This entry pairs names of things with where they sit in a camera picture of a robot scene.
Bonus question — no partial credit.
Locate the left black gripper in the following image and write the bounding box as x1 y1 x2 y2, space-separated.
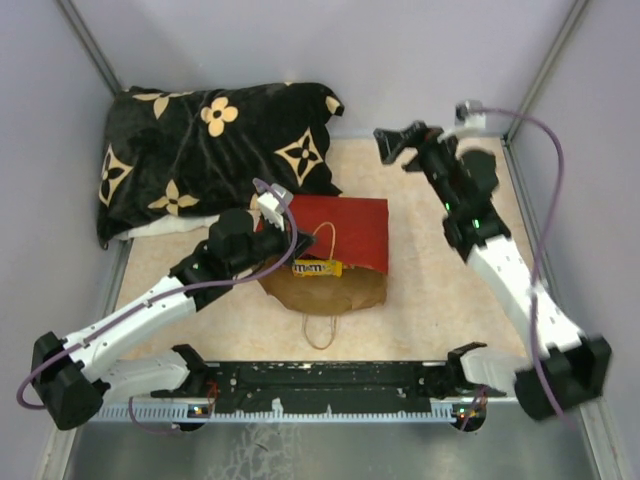
229 211 318 277

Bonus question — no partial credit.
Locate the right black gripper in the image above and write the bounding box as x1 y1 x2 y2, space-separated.
371 123 463 213

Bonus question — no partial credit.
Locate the yellow m&m's packet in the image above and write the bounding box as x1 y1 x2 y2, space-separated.
292 259 343 277

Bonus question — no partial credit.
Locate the red brown paper bag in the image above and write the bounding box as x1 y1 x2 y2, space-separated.
252 195 390 351

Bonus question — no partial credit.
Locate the black floral pillow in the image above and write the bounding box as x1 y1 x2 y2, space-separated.
96 82 345 248

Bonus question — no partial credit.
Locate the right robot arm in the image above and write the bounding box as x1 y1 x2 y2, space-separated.
373 121 612 421

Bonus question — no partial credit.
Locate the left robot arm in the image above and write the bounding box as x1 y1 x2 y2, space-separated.
29 209 315 431

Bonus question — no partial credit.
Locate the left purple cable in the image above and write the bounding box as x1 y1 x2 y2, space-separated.
15 178 300 436

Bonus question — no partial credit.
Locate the purple cable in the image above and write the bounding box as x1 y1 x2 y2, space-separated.
15 178 300 436
467 107 581 434

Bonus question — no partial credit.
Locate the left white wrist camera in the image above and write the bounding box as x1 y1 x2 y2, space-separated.
257 183 293 231

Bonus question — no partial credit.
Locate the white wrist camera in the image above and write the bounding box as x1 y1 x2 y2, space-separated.
257 183 293 231
437 100 486 142

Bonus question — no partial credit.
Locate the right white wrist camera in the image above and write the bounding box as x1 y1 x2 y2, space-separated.
437 100 486 142

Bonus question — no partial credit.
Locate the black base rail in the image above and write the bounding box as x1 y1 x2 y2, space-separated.
151 361 476 414

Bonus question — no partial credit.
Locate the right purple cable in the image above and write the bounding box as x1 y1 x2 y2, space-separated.
467 107 581 434

